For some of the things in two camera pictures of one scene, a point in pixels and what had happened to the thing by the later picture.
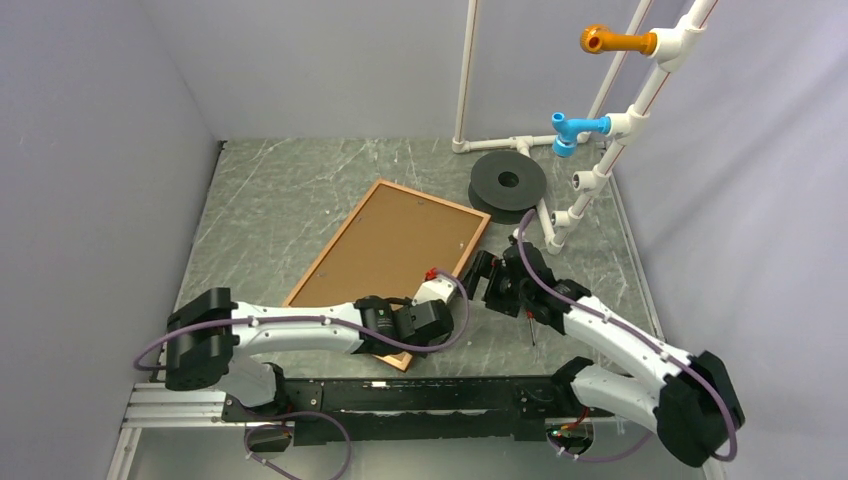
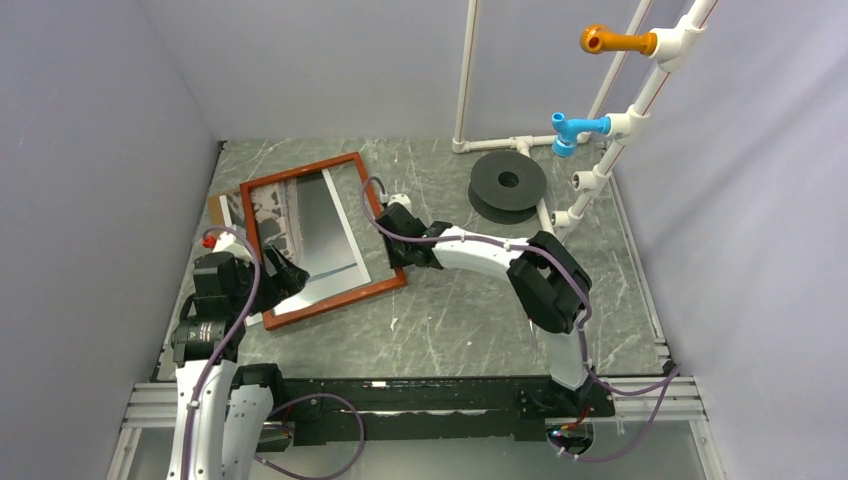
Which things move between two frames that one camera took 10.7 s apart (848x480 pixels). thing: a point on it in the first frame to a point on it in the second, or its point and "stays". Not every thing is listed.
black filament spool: x=506 y=185 stays
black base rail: x=377 y=410 stays
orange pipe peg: x=595 y=39 stays
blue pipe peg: x=564 y=143 stays
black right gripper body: x=505 y=295 to x=397 y=252
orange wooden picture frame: x=385 y=248 to x=270 y=322
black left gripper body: x=408 y=302 to x=241 y=296
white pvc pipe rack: x=677 y=46 stays
